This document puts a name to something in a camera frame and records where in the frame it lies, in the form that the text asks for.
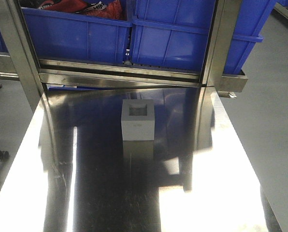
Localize gray square base block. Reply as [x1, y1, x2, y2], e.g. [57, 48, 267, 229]
[121, 99, 155, 141]

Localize blue bin upper right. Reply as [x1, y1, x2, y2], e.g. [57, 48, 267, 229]
[128, 0, 276, 74]

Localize blue bin with red items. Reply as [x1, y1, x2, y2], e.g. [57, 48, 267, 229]
[22, 8, 132, 63]

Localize red nike bag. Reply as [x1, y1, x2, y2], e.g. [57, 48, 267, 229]
[20, 0, 125, 20]

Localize stainless steel rack frame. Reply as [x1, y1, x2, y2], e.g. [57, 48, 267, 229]
[0, 0, 247, 110]

